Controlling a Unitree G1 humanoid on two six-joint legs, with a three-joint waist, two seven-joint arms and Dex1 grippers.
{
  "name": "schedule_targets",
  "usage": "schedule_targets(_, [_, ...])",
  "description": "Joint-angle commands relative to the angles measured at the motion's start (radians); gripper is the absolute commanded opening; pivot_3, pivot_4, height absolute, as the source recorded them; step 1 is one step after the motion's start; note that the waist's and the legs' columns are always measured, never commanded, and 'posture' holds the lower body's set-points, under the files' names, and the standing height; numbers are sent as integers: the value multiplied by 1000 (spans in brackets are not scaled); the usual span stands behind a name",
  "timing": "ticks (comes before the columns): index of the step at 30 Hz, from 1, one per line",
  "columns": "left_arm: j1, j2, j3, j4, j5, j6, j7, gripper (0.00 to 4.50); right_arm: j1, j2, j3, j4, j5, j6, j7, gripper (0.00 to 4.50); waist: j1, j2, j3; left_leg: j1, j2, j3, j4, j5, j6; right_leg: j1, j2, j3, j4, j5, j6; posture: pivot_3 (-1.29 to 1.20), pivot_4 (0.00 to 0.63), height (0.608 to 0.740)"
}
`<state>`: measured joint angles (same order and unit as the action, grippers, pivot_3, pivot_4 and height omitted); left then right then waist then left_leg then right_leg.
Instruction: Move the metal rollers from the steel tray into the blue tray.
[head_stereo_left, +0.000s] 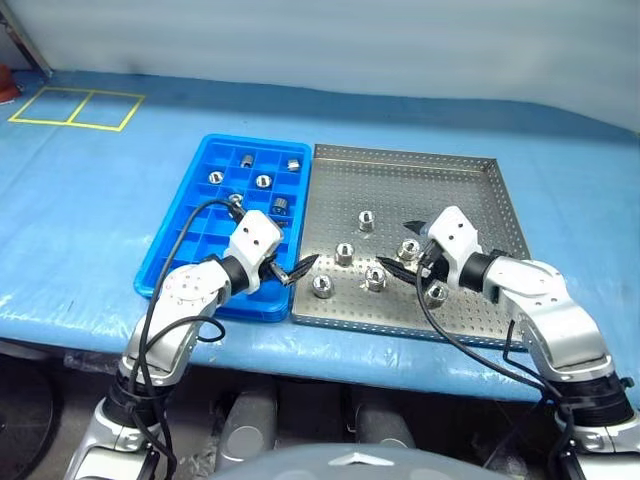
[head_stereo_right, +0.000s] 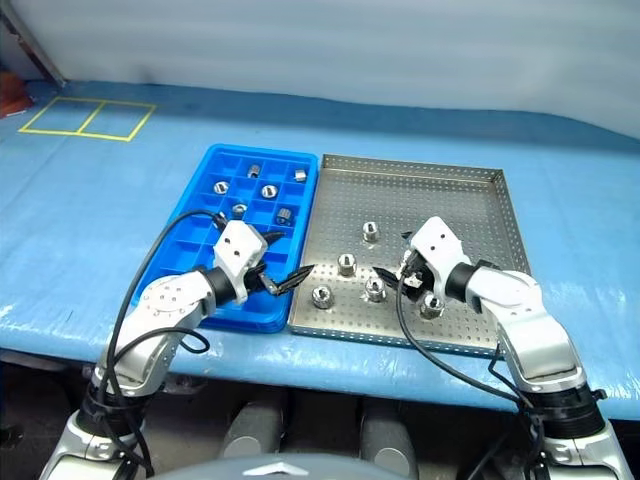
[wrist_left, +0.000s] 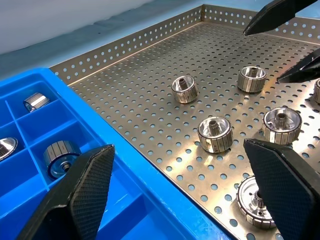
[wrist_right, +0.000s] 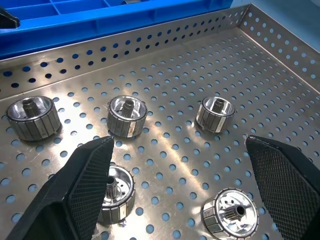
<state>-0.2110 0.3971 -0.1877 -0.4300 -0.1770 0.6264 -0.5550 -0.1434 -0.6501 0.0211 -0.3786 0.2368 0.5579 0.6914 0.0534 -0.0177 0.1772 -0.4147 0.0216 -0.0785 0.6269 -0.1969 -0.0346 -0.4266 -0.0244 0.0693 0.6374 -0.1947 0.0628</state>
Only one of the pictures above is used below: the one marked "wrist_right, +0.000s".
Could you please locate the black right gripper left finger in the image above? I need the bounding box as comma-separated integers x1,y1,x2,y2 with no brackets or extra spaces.
4,136,115,240

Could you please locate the metal nut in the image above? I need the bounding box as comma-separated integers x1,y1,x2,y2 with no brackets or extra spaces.
97,164,137,225
202,187,260,240

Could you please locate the perforated metal tray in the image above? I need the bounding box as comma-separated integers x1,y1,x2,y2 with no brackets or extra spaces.
0,2,320,240

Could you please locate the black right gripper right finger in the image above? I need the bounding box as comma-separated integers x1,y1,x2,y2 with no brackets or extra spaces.
243,134,320,240

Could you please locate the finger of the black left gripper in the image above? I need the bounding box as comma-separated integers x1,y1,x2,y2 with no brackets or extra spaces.
0,6,20,29

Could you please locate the blue compartment tray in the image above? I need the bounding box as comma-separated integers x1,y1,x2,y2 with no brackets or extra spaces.
0,0,235,61

